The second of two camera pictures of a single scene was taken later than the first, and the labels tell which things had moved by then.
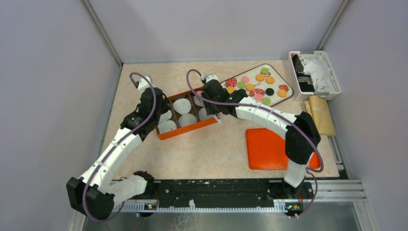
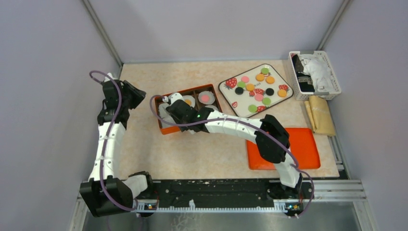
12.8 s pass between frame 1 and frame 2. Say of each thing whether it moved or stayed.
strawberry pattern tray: stayed
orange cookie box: stayed
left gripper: moved
